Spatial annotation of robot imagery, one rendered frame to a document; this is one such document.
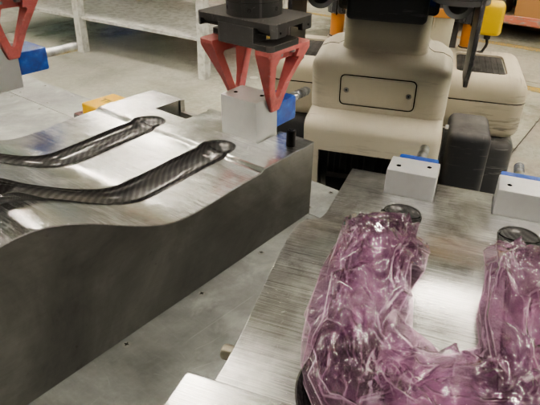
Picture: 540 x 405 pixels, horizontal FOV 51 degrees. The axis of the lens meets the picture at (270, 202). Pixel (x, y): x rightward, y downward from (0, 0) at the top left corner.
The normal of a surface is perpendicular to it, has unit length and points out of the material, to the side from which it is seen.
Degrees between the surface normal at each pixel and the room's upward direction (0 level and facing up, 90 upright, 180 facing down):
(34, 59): 90
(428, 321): 16
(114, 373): 0
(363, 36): 98
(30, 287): 90
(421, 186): 90
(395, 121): 8
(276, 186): 90
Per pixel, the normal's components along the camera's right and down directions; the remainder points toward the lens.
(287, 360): -0.03, -0.79
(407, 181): -0.36, 0.46
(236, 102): -0.62, 0.40
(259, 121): 0.78, 0.32
